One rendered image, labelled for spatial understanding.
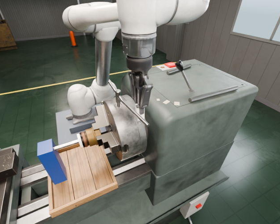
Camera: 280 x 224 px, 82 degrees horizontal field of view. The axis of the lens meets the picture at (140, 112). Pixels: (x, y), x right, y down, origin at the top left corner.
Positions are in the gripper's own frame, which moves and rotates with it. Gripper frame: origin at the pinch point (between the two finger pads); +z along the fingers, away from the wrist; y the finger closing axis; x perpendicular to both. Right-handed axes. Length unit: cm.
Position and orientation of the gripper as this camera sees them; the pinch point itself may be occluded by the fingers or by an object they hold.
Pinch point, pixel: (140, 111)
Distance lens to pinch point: 57.5
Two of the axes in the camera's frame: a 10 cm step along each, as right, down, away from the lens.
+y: 4.5, 5.3, -7.2
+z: 0.1, 8.0, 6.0
